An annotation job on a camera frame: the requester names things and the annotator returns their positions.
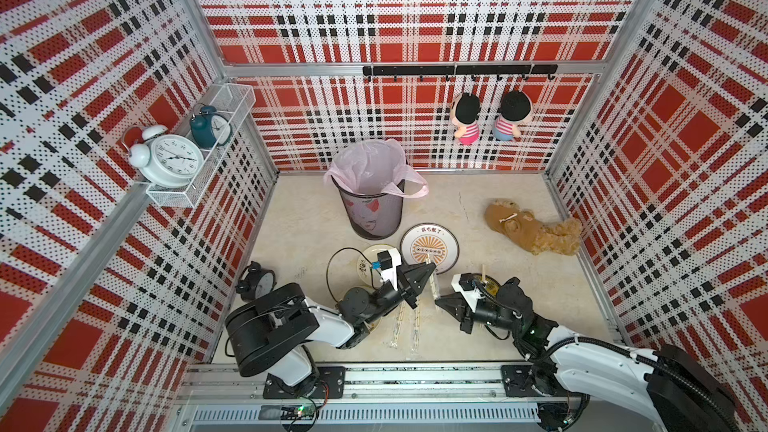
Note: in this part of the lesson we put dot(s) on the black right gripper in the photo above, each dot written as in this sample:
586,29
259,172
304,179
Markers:
463,311

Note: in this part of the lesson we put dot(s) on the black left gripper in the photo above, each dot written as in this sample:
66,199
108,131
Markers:
409,284

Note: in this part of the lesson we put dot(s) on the disposable chopsticks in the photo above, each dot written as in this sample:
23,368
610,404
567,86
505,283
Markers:
434,288
415,331
397,327

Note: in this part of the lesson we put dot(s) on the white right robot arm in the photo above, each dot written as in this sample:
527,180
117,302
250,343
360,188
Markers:
666,386

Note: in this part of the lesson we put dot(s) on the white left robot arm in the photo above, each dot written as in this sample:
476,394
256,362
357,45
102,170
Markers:
269,335

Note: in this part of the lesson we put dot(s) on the yellow patterned plate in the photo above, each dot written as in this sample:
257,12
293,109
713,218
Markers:
490,284

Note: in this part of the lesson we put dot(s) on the white plate with teal rim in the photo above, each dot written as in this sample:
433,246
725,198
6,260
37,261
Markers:
430,242

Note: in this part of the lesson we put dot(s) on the cream plate with flower print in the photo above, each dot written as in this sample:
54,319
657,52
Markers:
367,275

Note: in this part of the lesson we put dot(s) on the black mesh waste bin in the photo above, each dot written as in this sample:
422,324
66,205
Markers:
373,216

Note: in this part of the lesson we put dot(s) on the brown teddy bear plush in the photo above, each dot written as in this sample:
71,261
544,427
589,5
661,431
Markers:
529,233

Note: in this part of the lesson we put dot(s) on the black alarm clock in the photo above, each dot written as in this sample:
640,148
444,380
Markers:
255,282

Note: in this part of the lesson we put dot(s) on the pink striped hanging doll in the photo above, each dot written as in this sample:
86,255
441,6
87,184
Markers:
464,115

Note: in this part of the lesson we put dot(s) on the blue striped hanging doll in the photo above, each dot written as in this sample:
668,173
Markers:
515,111

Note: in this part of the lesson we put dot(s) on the teal alarm clock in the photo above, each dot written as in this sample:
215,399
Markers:
210,129

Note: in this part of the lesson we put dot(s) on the white twin-bell alarm clock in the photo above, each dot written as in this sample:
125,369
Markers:
166,160

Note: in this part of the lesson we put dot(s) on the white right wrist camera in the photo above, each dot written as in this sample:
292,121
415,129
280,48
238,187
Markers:
465,285

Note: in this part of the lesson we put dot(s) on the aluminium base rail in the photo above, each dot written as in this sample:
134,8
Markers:
395,393

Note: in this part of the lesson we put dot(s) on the black wall hook rail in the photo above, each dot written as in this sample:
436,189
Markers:
422,71

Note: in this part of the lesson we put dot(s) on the white wire wall shelf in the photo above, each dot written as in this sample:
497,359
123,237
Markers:
232,101

